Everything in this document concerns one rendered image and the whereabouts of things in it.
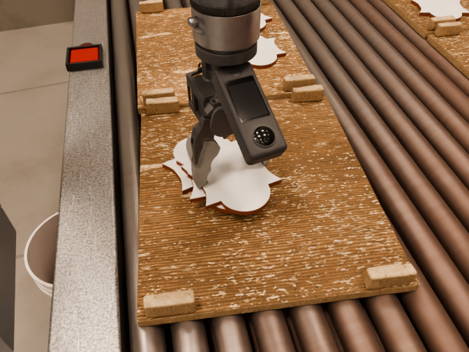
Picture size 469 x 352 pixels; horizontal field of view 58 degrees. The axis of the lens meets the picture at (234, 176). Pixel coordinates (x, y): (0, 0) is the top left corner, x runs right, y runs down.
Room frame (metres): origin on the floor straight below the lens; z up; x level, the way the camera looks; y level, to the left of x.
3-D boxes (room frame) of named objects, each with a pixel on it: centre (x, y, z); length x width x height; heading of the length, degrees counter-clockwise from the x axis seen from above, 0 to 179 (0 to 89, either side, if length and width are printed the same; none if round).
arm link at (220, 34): (0.44, 0.01, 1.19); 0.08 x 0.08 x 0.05
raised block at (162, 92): (0.65, 0.14, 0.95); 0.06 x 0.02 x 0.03; 100
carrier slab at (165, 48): (0.87, 0.04, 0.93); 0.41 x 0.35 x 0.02; 10
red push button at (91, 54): (0.84, 0.33, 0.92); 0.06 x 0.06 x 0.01; 13
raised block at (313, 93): (0.66, -0.14, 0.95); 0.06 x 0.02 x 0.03; 98
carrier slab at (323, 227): (0.45, -0.03, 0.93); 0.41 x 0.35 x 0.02; 8
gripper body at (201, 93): (0.45, 0.01, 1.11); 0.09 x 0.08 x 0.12; 25
